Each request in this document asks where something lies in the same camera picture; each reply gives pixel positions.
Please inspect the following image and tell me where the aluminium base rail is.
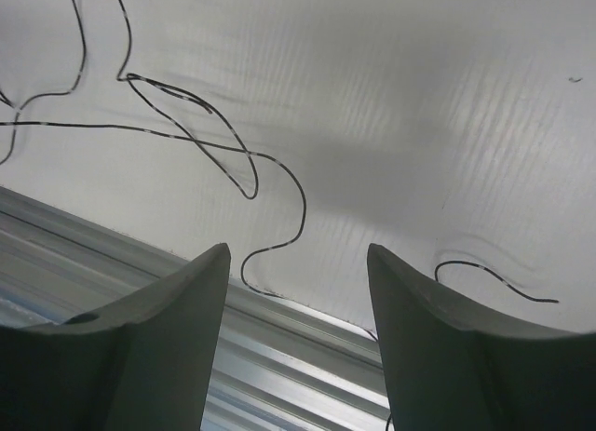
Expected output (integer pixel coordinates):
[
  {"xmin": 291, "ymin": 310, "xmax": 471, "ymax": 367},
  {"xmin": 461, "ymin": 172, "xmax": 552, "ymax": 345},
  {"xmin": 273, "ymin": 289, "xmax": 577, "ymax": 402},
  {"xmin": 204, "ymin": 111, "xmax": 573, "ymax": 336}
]
[{"xmin": 1, "ymin": 189, "xmax": 391, "ymax": 430}]

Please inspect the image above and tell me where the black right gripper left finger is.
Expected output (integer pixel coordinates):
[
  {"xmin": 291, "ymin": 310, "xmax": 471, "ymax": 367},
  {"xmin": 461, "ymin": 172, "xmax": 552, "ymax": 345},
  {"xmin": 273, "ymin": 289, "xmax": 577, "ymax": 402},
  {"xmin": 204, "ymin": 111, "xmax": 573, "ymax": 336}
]
[{"xmin": 1, "ymin": 243, "xmax": 231, "ymax": 430}]

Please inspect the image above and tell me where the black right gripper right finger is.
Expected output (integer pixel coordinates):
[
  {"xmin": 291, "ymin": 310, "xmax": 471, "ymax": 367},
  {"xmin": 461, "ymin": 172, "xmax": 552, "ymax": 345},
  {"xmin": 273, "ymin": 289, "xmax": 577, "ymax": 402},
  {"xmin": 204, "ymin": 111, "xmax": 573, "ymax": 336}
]
[{"xmin": 367, "ymin": 244, "xmax": 595, "ymax": 430}]

